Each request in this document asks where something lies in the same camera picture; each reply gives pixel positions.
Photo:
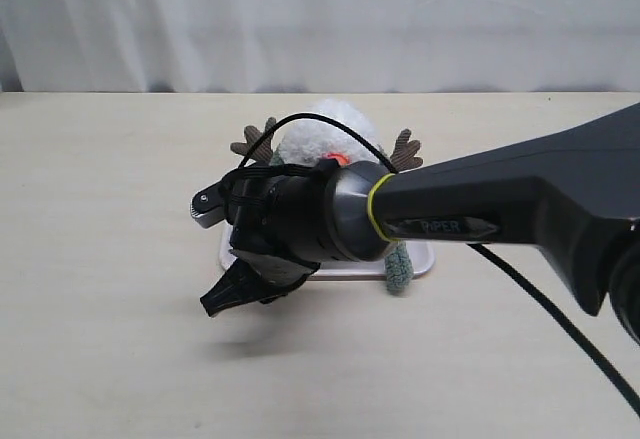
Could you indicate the white plush snowman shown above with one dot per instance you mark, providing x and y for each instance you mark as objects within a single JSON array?
[{"x": 403, "y": 157}]

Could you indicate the teal fleece scarf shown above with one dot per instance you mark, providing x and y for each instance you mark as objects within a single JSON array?
[{"x": 398, "y": 266}]

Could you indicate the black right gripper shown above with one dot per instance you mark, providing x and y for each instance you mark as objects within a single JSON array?
[{"x": 278, "y": 240}]

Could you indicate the white plastic tray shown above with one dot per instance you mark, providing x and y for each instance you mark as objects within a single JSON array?
[{"x": 421, "y": 254}]

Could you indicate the white backdrop curtain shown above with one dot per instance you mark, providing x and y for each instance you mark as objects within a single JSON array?
[{"x": 319, "y": 46}]

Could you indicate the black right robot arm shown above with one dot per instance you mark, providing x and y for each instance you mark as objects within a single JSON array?
[{"x": 574, "y": 195}]

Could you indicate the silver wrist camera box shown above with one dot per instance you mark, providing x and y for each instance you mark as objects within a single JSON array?
[{"x": 208, "y": 207}]

